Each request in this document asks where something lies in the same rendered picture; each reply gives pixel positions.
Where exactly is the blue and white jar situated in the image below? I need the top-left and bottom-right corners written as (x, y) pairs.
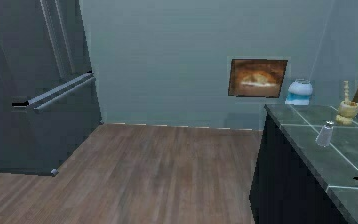
top-left (284, 78), bottom-right (314, 107)

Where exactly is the dark grey fridge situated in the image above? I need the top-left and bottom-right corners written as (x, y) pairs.
top-left (0, 0), bottom-right (103, 177)

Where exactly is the grey salt shaker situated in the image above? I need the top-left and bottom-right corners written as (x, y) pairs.
top-left (315, 120), bottom-right (335, 148)

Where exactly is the brown framed wall picture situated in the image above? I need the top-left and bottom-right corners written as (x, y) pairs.
top-left (227, 58), bottom-right (289, 99)

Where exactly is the beige paper towel holder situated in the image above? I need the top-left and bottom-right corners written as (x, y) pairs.
top-left (334, 80), bottom-right (358, 126)

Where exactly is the grey fridge handle bar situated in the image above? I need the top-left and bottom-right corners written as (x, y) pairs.
top-left (33, 77), bottom-right (97, 114)
top-left (26, 71), bottom-right (95, 108)

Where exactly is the dark cabinet with tiled worktop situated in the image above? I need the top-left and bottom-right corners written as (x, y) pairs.
top-left (248, 103), bottom-right (358, 224)

